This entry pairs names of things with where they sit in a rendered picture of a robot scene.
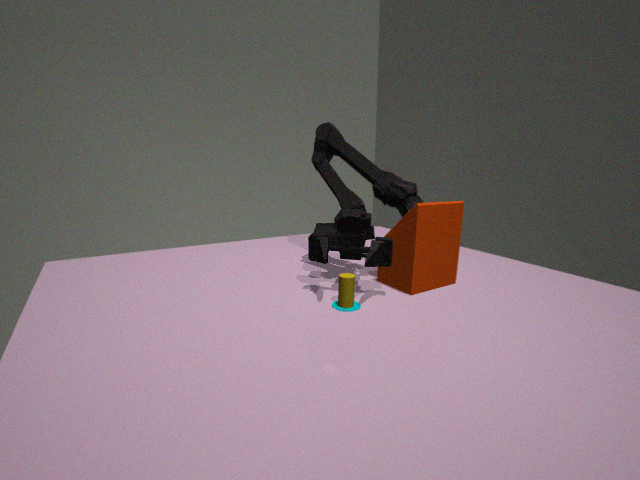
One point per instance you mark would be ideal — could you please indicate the yellow cylinder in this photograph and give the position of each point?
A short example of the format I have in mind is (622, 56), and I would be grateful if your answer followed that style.
(346, 290)

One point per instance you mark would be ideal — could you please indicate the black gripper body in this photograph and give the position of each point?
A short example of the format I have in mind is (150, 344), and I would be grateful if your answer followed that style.
(351, 246)

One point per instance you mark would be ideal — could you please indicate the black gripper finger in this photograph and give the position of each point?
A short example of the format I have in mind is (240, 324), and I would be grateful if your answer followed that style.
(321, 249)
(375, 254)

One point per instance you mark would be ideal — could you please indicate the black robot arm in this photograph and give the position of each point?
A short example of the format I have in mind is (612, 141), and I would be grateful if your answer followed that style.
(353, 217)

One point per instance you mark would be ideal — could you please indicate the cyan circle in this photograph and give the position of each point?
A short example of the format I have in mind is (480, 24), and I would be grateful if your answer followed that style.
(356, 306)

